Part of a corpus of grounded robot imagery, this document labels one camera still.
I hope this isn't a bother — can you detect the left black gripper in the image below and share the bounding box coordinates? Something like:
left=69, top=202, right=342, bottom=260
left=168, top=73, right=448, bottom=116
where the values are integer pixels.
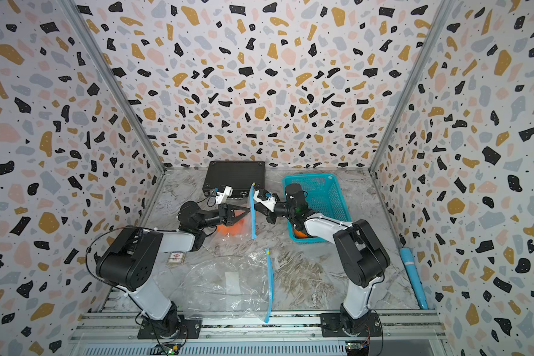
left=195, top=208, right=249, bottom=233

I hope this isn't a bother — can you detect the clear zip-top bag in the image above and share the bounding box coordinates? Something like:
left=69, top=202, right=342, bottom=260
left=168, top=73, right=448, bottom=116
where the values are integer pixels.
left=180, top=249, right=274, bottom=323
left=211, top=182, right=260, bottom=241

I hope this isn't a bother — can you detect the orange fruit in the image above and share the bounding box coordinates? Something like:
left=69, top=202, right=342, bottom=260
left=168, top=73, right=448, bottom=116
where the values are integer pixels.
left=293, top=229, right=310, bottom=240

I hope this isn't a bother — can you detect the teal plastic basket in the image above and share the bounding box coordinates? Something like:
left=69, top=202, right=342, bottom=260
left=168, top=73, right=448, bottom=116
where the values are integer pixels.
left=283, top=174, right=355, bottom=246

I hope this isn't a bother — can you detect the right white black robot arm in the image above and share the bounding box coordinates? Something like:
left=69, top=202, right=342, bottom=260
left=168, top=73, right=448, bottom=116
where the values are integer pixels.
left=250, top=183, right=390, bottom=336

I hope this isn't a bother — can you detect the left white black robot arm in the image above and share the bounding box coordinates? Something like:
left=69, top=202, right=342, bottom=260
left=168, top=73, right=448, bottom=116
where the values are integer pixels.
left=88, top=201, right=251, bottom=341

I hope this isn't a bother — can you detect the black hard case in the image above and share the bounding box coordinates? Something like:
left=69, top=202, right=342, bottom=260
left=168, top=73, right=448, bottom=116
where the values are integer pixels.
left=203, top=161, right=266, bottom=199

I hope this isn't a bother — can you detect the small printed packet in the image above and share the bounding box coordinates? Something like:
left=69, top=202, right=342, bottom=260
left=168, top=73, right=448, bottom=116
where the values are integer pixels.
left=166, top=252, right=187, bottom=266

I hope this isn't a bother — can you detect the green circuit board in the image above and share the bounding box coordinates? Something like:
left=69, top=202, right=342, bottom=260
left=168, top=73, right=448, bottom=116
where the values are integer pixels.
left=155, top=344, right=181, bottom=355

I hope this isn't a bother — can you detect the blue cylindrical tube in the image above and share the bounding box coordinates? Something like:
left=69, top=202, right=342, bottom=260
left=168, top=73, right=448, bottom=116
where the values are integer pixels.
left=400, top=248, right=429, bottom=309

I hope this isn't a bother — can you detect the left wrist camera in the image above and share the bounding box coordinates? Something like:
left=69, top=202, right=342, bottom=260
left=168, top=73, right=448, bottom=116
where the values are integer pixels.
left=213, top=185, right=233, bottom=206

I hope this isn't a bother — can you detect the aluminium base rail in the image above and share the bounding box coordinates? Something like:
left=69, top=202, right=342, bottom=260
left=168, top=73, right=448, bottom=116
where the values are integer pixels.
left=68, top=309, right=452, bottom=355

